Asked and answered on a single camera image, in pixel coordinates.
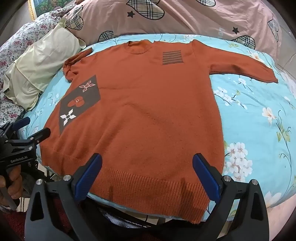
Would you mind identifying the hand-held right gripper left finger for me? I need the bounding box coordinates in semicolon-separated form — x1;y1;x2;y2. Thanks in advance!
24;153;103;241

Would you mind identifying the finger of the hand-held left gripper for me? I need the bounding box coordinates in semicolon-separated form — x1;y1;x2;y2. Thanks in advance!
26;127;51;146
5;116;31;136

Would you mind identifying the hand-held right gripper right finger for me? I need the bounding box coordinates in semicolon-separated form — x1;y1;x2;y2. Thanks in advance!
192;153;270;241

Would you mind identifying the orange knit sweater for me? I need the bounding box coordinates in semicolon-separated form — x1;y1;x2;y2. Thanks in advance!
40;39;278;225

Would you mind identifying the person's left hand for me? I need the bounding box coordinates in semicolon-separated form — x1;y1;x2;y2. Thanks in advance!
0;166;24;212

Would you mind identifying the cream ruffled pillow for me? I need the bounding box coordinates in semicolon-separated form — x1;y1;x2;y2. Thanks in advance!
2;16;87;111

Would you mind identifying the light blue floral bedsheet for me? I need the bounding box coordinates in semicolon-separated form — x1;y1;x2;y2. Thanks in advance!
22;33;296;220

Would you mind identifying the white floral quilt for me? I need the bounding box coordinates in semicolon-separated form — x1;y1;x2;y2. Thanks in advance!
0;4;78;130

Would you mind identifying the gold framed picture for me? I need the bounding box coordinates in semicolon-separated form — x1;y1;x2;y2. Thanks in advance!
27;0;80;22

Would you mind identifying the pink quilt with plaid hearts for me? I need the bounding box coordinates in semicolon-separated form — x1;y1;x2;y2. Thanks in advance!
62;0;283;61

